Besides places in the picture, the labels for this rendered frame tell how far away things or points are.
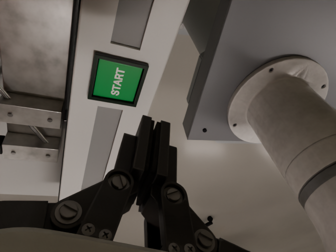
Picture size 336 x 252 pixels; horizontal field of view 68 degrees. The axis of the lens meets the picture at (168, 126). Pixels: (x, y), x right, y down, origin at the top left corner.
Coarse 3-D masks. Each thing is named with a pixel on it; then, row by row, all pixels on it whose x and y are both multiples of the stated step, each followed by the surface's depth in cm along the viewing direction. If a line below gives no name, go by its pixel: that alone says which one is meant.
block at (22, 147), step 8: (8, 136) 39; (16, 136) 39; (24, 136) 40; (32, 136) 40; (48, 136) 42; (8, 144) 38; (16, 144) 38; (24, 144) 39; (32, 144) 39; (40, 144) 40; (48, 144) 40; (56, 144) 41; (8, 152) 39; (16, 152) 39; (24, 152) 40; (32, 152) 40; (40, 152) 40; (48, 152) 40; (56, 152) 41; (32, 160) 41; (40, 160) 41; (48, 160) 42; (56, 160) 42
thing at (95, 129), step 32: (96, 0) 22; (128, 0) 22; (160, 0) 22; (96, 32) 24; (128, 32) 24; (160, 32) 24; (160, 64) 27; (96, 128) 32; (128, 128) 32; (64, 160) 35; (96, 160) 36; (64, 192) 40
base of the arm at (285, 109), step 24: (264, 72) 41; (288, 72) 41; (312, 72) 42; (240, 96) 43; (264, 96) 42; (288, 96) 39; (312, 96) 38; (240, 120) 47; (264, 120) 40; (288, 120) 36; (312, 120) 34; (264, 144) 41; (288, 144) 35; (312, 144) 32; (288, 168) 35; (312, 168) 31
